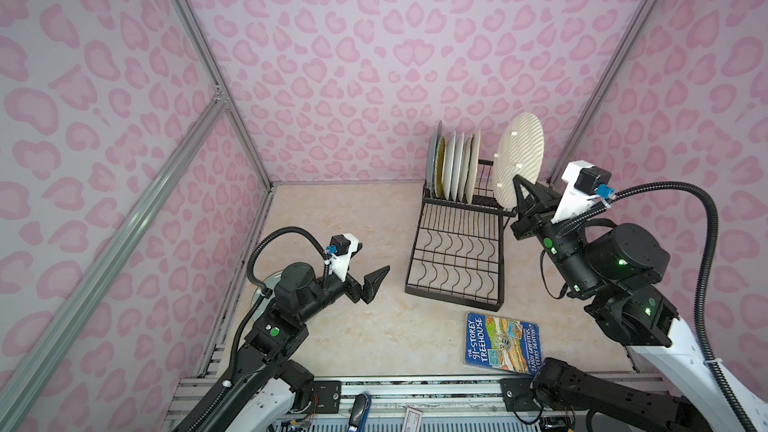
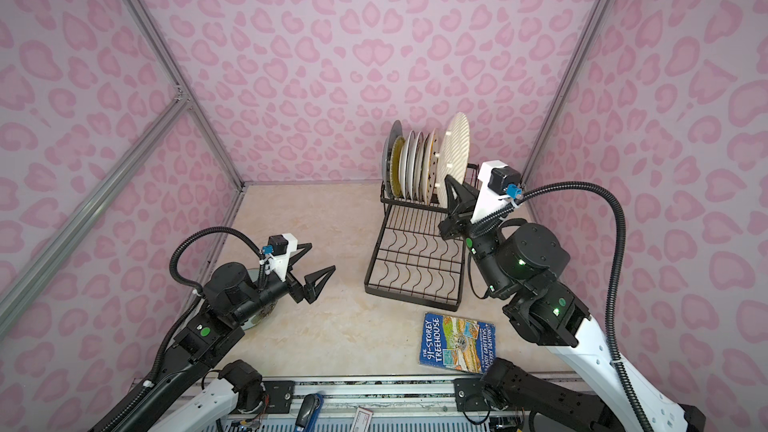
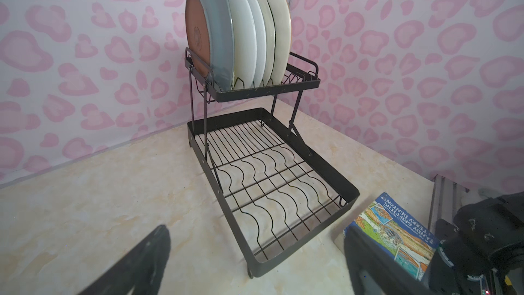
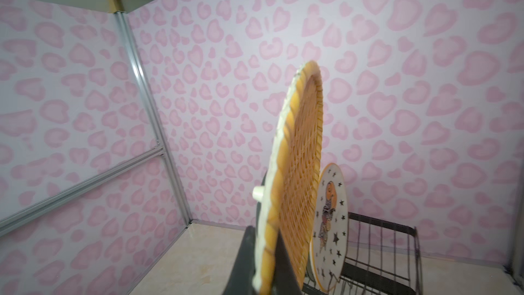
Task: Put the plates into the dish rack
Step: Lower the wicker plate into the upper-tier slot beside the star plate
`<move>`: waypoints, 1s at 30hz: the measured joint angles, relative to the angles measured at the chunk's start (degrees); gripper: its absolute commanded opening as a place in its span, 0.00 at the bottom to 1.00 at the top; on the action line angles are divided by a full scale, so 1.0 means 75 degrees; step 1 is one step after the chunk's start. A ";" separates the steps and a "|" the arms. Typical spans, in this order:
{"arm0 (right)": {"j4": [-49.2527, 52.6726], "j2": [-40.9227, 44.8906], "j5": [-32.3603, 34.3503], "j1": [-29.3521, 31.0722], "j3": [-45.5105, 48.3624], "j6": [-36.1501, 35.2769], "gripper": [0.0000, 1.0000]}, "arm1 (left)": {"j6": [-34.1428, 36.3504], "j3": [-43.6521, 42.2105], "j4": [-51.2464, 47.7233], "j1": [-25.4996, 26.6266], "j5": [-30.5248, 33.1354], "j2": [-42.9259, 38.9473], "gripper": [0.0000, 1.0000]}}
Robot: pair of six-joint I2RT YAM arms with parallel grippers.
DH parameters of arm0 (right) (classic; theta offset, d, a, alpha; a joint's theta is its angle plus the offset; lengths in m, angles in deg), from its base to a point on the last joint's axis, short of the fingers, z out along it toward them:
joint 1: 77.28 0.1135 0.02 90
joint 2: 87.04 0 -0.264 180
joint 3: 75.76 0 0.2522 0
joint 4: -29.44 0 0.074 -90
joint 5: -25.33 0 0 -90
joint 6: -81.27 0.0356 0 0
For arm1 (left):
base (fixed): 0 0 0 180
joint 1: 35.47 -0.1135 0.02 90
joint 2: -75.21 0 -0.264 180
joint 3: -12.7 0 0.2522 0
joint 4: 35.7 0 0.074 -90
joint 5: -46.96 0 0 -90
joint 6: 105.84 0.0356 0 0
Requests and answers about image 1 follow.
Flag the white plate orange sun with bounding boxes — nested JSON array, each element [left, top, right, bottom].
[[449, 133, 464, 201]]

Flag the white plate black rings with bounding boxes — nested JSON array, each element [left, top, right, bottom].
[[441, 130, 457, 202]]

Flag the light blue flower plate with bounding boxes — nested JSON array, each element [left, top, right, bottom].
[[260, 271, 282, 299]]

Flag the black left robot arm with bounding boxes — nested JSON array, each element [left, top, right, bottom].
[[175, 262, 390, 431]]

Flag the black wire dish rack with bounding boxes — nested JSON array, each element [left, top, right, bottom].
[[404, 160, 514, 312]]

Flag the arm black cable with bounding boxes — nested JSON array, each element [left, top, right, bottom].
[[554, 181, 760, 432], [179, 226, 330, 432]]

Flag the large grey-green plate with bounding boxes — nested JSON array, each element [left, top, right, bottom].
[[425, 121, 443, 198]]

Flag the blue black tool handle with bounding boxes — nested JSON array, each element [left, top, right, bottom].
[[347, 393, 371, 432]]

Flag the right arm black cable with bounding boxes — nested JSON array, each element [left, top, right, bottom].
[[554, 181, 760, 432]]

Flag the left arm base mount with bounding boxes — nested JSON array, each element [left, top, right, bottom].
[[281, 378, 342, 415]]

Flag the yellow-green woven plate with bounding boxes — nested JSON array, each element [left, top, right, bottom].
[[433, 137, 446, 199]]

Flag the star pattern cat plate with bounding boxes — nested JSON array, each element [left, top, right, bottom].
[[465, 129, 482, 204]]

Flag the aluminium frame rail front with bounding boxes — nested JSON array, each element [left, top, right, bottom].
[[162, 372, 669, 431]]

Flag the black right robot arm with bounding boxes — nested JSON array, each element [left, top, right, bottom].
[[511, 176, 767, 431]]

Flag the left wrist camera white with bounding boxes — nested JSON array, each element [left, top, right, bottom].
[[326, 233, 362, 283]]

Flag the orange woven plate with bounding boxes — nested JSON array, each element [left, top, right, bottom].
[[491, 113, 545, 211]]

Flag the blue treehouse book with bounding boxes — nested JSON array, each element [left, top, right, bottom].
[[464, 312, 544, 376]]

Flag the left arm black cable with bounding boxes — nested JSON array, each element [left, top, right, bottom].
[[179, 226, 330, 432]]

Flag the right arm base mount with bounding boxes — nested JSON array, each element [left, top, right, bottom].
[[499, 375, 543, 413]]

